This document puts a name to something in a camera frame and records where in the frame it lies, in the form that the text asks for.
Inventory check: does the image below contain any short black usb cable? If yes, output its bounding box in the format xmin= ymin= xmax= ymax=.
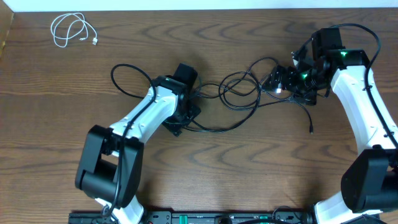
xmin=198 ymin=79 xmax=293 ymax=110

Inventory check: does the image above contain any long black usb cable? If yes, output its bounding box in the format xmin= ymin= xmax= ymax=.
xmin=183 ymin=57 xmax=314 ymax=134

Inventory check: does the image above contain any brown cardboard box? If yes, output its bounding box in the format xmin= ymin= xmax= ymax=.
xmin=0 ymin=0 xmax=14 ymax=55

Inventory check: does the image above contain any white usb cable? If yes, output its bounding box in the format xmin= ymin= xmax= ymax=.
xmin=50 ymin=12 xmax=99 ymax=49

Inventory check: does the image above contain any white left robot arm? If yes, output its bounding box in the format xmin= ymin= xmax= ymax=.
xmin=68 ymin=63 xmax=200 ymax=223

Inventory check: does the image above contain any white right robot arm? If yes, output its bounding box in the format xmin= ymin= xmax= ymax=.
xmin=262 ymin=25 xmax=397 ymax=223

